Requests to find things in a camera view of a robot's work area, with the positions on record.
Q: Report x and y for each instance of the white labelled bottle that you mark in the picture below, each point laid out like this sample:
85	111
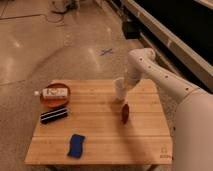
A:
52	93

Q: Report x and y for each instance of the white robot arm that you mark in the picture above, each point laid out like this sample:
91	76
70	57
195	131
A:
193	126

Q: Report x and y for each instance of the black box on floor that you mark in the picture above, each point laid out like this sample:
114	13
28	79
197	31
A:
130	30

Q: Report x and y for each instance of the blue sponge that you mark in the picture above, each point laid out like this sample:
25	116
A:
76	146

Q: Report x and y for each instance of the black striped case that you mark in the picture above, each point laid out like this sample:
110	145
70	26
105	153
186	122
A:
53	115

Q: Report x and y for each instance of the wooden table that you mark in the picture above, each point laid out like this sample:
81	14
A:
94	112

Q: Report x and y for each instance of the dark red patterned object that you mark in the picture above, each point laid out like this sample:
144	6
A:
125	113

